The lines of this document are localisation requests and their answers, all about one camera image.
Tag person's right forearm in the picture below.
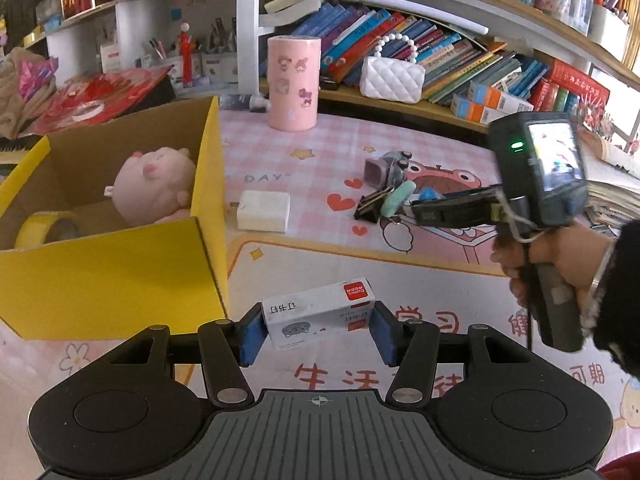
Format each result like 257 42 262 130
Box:
582 205 640 387

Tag electric piano keyboard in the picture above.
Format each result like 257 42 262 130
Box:
0 135 39 166

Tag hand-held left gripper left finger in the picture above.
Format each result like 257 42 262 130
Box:
102 304 264 407

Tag red paper decorations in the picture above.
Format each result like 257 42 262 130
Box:
20 67 177 133

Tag pink stickered cylinder container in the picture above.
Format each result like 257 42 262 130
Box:
266 35 322 132

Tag row of small figurines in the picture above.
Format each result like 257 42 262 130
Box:
575 105 640 157

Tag small white staples box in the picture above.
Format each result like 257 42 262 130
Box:
262 277 377 352

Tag person's right hand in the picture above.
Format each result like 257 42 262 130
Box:
492 225 617 307

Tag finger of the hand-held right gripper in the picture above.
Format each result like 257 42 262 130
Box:
417 186 498 202
410 195 503 228

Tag yellow cardboard box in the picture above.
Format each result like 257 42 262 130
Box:
0 95 230 341

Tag yellow tape roll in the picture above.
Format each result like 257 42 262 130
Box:
15 211 83 250

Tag black binder clip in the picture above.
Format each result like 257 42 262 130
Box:
354 186 396 222

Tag red slim figurine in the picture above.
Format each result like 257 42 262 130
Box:
179 21 195 86

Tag wooden bookshelf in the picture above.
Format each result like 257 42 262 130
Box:
237 0 640 137

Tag white desk organizer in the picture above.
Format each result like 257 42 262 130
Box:
167 50 239 96

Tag white foam block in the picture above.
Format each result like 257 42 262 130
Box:
236 190 291 233

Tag pink pig plush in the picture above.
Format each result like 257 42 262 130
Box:
105 146 197 227

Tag beige crumpled cloth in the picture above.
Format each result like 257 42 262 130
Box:
0 47 58 138

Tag white orange blue carton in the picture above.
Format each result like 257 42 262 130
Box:
450 94 501 125
467 81 535 112

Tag white corner shelf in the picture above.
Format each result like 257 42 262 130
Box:
22 0 242 97

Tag white quilted handbag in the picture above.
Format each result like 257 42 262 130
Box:
360 32 426 105

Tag white tape roll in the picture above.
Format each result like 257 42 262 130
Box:
71 101 105 122

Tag white pen holder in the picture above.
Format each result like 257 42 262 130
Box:
587 5 630 47

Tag row of thick red books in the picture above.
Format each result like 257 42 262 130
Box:
530 59 611 121

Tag small teal object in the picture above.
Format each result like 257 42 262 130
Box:
382 181 416 217

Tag white box red label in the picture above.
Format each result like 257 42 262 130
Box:
100 42 122 74

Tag red clothing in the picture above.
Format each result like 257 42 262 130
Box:
597 452 640 480

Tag dark bottle white cap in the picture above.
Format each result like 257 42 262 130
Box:
219 92 271 113

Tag white rolled paper tube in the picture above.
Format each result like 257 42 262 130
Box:
342 0 488 36

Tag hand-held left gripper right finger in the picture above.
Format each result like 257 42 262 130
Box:
369 302 538 407

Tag row of leaning blue books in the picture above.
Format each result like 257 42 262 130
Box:
320 2 551 106

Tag stack of papers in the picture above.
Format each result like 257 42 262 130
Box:
575 127 640 233

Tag pink foil wrapper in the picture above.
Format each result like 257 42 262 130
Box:
20 57 59 102

